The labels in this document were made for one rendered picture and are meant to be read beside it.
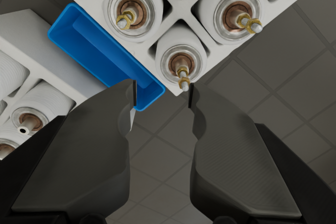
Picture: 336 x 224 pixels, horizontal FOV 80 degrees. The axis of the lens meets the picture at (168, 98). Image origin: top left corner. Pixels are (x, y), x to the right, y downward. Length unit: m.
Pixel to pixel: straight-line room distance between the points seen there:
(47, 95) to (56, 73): 0.05
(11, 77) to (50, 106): 0.10
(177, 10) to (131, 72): 0.30
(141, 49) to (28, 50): 0.25
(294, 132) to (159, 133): 0.51
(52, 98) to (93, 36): 0.23
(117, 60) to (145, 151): 0.39
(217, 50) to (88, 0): 0.27
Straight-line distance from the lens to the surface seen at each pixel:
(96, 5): 0.44
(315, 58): 0.78
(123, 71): 0.66
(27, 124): 0.49
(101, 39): 0.64
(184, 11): 0.42
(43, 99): 0.50
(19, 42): 0.55
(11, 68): 0.54
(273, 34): 0.68
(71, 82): 0.53
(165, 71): 0.37
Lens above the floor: 0.59
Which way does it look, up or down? 59 degrees down
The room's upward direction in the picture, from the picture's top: 179 degrees clockwise
